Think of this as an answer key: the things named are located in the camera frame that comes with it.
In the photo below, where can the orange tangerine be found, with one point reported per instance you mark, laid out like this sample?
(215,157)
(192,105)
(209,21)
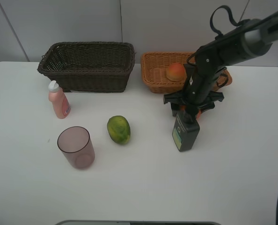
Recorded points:
(183,107)

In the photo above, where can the pink bottle white cap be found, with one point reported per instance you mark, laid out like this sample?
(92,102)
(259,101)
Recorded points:
(58,99)

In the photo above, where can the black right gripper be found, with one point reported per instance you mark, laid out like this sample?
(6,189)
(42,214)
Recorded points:
(196,92)

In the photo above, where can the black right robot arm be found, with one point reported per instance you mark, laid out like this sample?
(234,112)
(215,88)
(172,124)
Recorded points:
(250,39)

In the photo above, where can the red yellow peach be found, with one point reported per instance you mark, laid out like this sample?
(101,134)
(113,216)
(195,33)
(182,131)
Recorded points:
(175,72)

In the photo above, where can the dark green pump bottle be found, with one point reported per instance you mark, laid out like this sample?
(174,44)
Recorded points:
(185,131)

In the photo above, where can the dark brown wicker basket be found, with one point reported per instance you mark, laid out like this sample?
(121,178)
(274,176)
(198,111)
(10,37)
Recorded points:
(98,67)

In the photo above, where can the translucent purple plastic cup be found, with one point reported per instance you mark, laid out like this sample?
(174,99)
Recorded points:
(76,145)

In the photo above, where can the green mango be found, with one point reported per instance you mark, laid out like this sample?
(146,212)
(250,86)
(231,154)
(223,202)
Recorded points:
(119,129)

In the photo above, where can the light brown wicker basket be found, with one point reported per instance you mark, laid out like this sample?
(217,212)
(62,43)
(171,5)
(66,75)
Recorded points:
(153,70)

